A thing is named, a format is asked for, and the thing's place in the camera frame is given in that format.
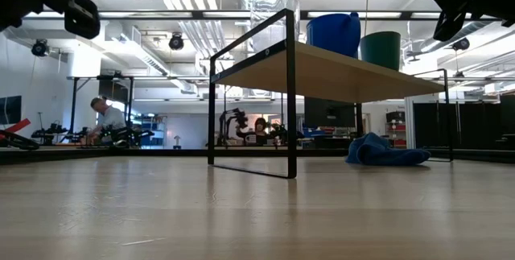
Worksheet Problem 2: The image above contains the dark wall picture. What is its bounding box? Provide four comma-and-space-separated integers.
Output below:
0, 95, 23, 126

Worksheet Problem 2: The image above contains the black overhead crossbar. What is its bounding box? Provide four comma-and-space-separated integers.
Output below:
23, 9, 502, 22

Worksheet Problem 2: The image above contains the black monitor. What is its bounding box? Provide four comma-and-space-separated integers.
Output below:
304, 97, 357, 129

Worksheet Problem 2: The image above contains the black metal stand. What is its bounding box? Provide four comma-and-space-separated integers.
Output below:
66, 75, 135, 144

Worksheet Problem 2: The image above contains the person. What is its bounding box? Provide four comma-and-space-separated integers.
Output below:
89, 97, 129, 145
236, 117, 278, 147

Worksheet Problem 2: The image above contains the red strap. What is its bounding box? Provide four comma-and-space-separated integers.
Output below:
0, 118, 32, 140

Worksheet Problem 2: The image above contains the clear glass cup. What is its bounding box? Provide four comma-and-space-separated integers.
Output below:
249, 0, 301, 53

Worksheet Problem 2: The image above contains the dark green cup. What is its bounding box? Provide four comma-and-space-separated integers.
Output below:
360, 31, 402, 72

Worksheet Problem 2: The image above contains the wooden shelf with black frame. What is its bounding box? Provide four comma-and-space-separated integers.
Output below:
208, 8, 454, 180

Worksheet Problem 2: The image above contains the black partition curtain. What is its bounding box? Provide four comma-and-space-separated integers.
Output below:
413, 94, 515, 151

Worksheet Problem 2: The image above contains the shelf rack with red boxes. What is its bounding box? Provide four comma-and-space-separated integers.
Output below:
385, 110, 407, 148

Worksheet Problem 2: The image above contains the black aluminium table frame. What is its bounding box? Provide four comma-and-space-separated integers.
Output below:
0, 147, 515, 165

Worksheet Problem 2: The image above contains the blue mug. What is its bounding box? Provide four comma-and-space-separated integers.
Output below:
306, 11, 362, 59

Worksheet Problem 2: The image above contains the black ceiling spotlight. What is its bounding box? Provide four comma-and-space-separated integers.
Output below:
167, 32, 185, 51
31, 38, 50, 58
452, 37, 471, 52

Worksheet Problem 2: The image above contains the blue cloth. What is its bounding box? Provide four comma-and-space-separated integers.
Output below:
345, 132, 431, 167

